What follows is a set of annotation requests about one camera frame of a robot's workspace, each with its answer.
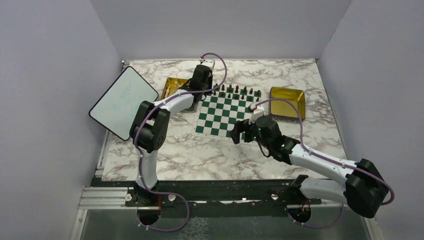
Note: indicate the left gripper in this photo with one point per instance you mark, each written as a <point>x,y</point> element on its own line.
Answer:
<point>208,92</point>

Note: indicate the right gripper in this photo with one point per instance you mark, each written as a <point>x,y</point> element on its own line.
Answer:
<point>240,126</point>

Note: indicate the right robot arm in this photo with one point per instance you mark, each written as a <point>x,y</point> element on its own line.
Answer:
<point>356,184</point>

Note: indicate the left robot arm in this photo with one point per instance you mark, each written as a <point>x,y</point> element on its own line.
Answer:
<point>150,125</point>

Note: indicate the green white chess board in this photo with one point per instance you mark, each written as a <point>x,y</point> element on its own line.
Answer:
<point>216,116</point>

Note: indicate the gold tin with light pieces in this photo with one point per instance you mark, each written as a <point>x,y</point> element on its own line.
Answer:
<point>171,86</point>

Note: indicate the gold tin with dark pieces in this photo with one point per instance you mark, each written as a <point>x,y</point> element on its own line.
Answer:
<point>287,111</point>

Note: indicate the small whiteboard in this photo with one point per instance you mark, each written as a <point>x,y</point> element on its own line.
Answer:
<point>117,107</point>

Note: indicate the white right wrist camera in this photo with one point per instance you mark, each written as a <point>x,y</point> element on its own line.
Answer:
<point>257,111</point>

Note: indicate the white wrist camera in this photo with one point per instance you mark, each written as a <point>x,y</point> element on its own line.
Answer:
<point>208,62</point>
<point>257,111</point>

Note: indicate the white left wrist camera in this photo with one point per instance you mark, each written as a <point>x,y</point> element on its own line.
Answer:
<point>208,62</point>

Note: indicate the black mounting rail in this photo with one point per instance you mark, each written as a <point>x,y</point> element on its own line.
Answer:
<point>210,198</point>

